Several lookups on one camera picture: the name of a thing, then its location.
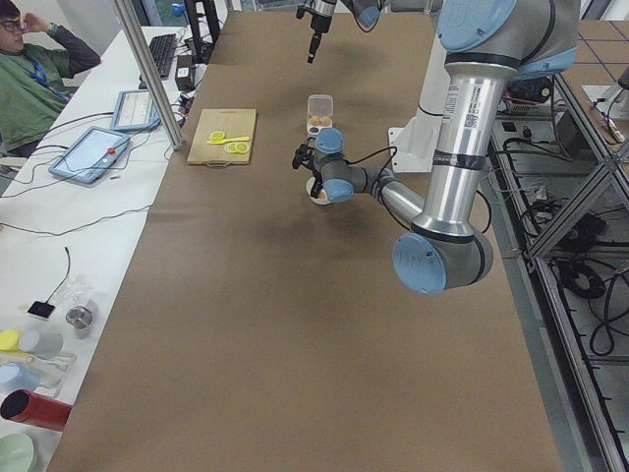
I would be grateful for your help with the aluminium frame post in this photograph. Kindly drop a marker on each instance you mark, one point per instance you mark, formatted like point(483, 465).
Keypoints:
point(134, 33)

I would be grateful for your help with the lemon slice front lower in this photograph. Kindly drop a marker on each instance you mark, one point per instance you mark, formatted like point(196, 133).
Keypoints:
point(241, 147)

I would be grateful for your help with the red cylinder cup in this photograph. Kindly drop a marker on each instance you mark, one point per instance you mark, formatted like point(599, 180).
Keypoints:
point(30, 408)

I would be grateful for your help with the lemon slice top upper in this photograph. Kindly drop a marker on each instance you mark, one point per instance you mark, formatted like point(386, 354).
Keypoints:
point(217, 137)

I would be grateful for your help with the pale green bowl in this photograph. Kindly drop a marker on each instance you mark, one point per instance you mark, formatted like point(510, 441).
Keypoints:
point(17, 453)

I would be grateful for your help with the metal cylinder part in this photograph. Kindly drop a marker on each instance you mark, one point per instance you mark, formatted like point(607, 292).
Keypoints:
point(82, 318)

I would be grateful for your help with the yellow plastic knife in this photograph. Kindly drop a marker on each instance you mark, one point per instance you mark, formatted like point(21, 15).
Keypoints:
point(225, 141)

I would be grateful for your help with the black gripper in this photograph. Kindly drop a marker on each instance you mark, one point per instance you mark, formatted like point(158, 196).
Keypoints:
point(317, 186)
point(316, 22)

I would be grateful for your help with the black keyboard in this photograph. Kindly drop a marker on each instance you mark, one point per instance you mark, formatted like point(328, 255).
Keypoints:
point(162, 49)

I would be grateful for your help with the far teach pendant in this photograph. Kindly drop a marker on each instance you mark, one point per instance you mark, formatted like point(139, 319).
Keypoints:
point(134, 111)

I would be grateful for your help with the near teach pendant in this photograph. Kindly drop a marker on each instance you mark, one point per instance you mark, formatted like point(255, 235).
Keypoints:
point(90, 156)

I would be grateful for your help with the clear plastic egg box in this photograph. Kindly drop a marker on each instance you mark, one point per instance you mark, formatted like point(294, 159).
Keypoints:
point(319, 105)

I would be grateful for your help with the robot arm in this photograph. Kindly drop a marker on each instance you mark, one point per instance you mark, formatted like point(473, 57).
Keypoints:
point(365, 13)
point(488, 44)

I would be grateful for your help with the light blue cup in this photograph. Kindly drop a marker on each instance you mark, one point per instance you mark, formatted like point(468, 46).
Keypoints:
point(16, 376)

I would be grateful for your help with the white ceramic bowl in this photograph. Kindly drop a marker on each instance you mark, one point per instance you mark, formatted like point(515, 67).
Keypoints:
point(314, 198)

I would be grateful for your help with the wooden cutting board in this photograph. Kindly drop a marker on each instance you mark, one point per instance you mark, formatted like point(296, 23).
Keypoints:
point(234, 123)

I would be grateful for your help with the grey cup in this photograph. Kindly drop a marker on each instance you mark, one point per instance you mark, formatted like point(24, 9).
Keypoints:
point(42, 344)

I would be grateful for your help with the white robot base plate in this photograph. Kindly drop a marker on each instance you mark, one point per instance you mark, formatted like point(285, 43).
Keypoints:
point(412, 154)

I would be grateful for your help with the yellow cup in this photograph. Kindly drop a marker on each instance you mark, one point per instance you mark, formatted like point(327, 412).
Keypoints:
point(10, 340)

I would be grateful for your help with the teach pendant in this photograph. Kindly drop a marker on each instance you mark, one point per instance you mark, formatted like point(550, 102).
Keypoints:
point(90, 156)
point(134, 111)

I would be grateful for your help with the person in green shirt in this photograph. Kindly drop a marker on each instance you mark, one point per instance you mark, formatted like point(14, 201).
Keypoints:
point(37, 56)

